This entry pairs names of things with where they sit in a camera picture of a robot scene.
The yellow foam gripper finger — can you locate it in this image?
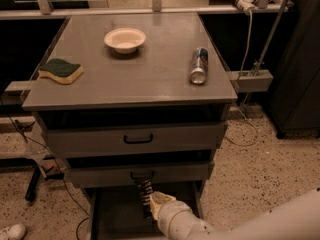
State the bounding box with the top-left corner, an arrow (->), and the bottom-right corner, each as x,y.
149,191 -> 176,220

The black rxbar chocolate bar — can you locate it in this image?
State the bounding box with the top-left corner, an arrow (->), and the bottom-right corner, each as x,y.
135,179 -> 153,219

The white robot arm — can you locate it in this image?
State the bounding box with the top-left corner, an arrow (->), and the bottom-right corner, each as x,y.
150,189 -> 320,240

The grey middle drawer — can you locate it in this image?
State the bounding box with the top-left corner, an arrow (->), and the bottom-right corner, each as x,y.
67,161 -> 214,188

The grey drawer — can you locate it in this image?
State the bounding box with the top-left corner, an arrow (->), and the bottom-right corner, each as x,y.
86,182 -> 203,240
67,161 -> 214,188
44,122 -> 227,158

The grey bottom drawer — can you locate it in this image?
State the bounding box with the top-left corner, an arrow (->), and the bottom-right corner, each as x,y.
86,182 -> 203,240

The grey drawer cabinet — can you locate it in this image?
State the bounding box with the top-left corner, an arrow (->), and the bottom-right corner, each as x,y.
21,12 -> 238,240

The grey top drawer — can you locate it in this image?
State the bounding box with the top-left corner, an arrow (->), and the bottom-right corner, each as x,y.
44,122 -> 227,158

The black floor clamp tool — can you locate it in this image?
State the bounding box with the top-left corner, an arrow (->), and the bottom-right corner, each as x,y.
25,165 -> 64,202

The white sneaker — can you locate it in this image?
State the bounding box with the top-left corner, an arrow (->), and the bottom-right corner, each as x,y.
0,224 -> 27,240

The silver blue drink can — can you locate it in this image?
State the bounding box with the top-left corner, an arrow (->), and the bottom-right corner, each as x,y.
189,47 -> 208,85

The green yellow sponge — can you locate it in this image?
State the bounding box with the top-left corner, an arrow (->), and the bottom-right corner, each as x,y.
38,58 -> 84,85

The white paper bowl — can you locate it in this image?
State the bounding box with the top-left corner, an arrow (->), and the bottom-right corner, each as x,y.
104,28 -> 146,54

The dark cabinet at right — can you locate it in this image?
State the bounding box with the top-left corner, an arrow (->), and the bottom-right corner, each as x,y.
266,0 -> 320,139

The metal diagonal pole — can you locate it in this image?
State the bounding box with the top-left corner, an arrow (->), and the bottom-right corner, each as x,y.
250,0 -> 289,76

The black floor cable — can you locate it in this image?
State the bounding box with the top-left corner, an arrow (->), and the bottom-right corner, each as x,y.
0,97 -> 91,240

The grey side bracket block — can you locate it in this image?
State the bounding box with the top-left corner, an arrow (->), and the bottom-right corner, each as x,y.
227,70 -> 273,93

